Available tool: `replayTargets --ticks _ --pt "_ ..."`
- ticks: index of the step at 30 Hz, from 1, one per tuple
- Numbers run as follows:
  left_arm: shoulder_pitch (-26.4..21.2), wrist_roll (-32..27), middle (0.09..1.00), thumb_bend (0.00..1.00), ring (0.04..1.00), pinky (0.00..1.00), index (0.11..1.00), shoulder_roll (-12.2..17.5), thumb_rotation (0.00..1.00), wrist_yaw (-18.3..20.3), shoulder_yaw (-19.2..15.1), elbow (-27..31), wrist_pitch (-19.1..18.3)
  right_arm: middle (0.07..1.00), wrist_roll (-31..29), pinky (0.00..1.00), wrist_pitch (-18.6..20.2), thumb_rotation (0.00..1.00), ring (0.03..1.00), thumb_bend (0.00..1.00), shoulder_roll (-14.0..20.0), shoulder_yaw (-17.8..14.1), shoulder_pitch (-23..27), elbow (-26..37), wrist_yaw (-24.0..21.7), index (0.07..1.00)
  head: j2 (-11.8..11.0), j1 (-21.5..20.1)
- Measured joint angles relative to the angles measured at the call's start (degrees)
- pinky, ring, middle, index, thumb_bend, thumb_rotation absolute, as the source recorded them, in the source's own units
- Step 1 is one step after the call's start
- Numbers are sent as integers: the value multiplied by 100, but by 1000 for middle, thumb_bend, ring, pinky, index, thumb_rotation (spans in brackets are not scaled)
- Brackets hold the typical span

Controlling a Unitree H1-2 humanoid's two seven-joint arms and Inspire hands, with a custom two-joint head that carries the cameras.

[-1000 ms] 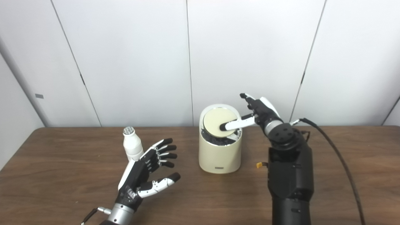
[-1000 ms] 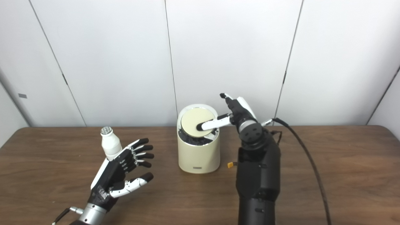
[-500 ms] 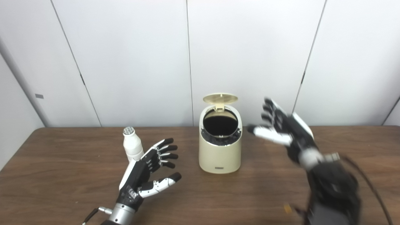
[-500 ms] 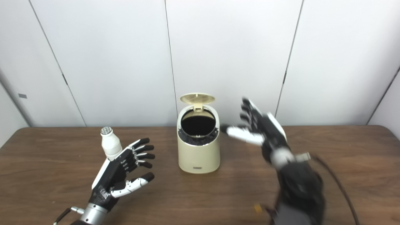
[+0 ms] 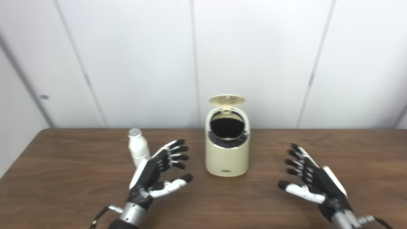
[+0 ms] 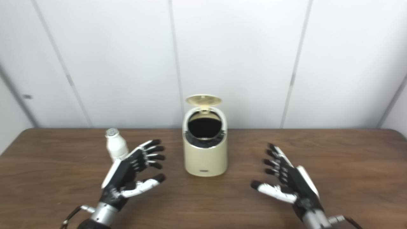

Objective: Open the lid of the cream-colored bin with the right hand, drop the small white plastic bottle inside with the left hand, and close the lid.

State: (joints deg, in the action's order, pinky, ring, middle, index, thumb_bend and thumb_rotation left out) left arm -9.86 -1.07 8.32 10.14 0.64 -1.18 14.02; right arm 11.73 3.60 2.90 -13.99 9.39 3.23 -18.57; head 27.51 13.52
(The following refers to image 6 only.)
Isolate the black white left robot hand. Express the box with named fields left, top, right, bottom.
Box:
left=99, top=139, right=166, bottom=211

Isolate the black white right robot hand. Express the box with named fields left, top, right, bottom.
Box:
left=251, top=143, right=324, bottom=221

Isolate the small white plastic bottle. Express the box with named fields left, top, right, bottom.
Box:
left=105, top=128, right=129, bottom=162

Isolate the cream-colored lidded bin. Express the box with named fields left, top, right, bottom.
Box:
left=182, top=94, right=228, bottom=177

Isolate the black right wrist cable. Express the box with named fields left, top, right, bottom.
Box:
left=329, top=215, right=363, bottom=229

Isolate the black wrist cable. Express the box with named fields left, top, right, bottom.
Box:
left=329, top=215, right=363, bottom=229
left=60, top=205, right=96, bottom=229

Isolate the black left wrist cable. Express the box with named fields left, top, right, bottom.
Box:
left=60, top=205, right=96, bottom=229

